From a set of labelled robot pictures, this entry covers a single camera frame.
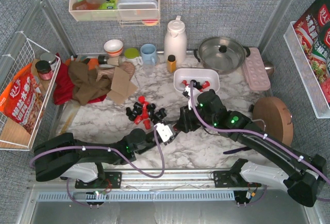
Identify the red capsule number two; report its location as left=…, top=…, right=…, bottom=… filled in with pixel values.
left=202, top=81, right=210, bottom=89

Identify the white plastic storage basket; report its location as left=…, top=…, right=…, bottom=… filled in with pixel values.
left=173, top=68, right=220, bottom=94

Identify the brown cardboard piece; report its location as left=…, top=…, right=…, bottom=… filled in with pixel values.
left=107, top=67, right=137, bottom=105

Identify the brown cloth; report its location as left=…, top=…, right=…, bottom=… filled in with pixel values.
left=68, top=61, right=111, bottom=106

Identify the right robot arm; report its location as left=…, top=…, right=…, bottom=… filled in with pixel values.
left=176, top=86, right=329, bottom=207

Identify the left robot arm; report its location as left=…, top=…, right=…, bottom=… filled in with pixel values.
left=31, top=125, right=178, bottom=182

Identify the red coffee capsule bottom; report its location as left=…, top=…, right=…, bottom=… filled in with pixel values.
left=143, top=120, right=151, bottom=130

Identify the black coffee capsule left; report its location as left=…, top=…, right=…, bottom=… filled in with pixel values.
left=126, top=107, right=136, bottom=121

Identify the black coffee capsule number four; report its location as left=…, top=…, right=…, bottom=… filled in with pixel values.
left=153, top=108, right=167, bottom=122

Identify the red coffee capsule top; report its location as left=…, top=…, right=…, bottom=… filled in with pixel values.
left=138, top=96, right=145, bottom=103

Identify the purple knife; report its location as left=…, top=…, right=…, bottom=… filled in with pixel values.
left=223, top=147, right=249, bottom=155

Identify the steel pot with lid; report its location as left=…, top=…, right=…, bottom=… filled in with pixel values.
left=193, top=37, right=251, bottom=75

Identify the orange juice bottle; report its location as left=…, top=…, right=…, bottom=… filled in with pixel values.
left=167, top=55, right=176, bottom=73

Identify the round wooden cutting board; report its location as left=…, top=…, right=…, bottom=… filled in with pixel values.
left=252, top=97, right=293, bottom=147

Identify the pink egg tray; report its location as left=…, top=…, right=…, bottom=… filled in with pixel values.
left=242, top=47, right=271, bottom=91

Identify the steel ladle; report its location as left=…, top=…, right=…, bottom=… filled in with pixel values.
left=263, top=61, right=275, bottom=77

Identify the clear glass cup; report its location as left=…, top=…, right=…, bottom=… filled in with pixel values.
left=143, top=65, right=155, bottom=76

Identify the striped pink towel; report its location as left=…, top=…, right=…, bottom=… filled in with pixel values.
left=96, top=62, right=135, bottom=82

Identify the white thermos jug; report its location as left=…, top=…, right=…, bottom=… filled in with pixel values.
left=164, top=15, right=187, bottom=65

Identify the blue mug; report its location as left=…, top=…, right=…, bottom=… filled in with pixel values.
left=140, top=43, right=158, bottom=65

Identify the green lid cup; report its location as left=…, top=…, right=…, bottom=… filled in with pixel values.
left=124, top=47, right=143, bottom=66

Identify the red cloth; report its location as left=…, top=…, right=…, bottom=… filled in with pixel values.
left=53, top=59, right=106, bottom=105

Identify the black bottle cap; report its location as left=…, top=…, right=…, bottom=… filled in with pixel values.
left=97, top=55, right=108, bottom=65

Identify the orange plate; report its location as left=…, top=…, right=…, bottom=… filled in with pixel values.
left=87, top=58, right=99, bottom=70

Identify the orange striped bowl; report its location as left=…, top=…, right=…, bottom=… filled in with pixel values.
left=104, top=39, right=123, bottom=56

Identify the red lid jar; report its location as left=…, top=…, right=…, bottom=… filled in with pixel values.
left=35, top=60, right=53, bottom=81

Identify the silver lid jar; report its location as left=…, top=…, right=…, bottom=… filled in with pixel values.
left=40, top=52, right=57, bottom=71

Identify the orange snack bag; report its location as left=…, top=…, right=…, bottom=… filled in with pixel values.
left=1, top=63, right=43, bottom=134

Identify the red seasoning packet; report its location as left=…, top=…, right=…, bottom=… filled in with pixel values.
left=293, top=0, right=329, bottom=102

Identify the clear plastic food container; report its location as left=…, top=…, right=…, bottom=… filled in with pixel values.
left=117, top=0, right=158, bottom=20

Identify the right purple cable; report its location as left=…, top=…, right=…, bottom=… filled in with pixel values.
left=188, top=81, right=330, bottom=206

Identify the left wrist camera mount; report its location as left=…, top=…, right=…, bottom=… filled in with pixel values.
left=155, top=123, right=176, bottom=145

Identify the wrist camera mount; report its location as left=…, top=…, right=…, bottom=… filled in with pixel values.
left=155, top=123, right=176, bottom=145
left=182, top=85, right=191, bottom=100

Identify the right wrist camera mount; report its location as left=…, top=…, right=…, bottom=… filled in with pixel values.
left=182, top=85, right=191, bottom=100

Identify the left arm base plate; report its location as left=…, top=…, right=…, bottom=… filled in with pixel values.
left=75, top=171, right=122, bottom=189

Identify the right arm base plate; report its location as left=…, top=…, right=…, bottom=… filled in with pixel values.
left=211, top=170, right=261, bottom=188

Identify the white right wall basket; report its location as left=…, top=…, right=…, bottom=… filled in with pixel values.
left=283, top=21, right=329, bottom=119

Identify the white wire side basket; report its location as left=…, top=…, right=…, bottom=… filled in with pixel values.
left=1, top=31, right=61, bottom=151

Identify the cream wall basket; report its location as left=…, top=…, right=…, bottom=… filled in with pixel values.
left=69, top=0, right=160, bottom=26

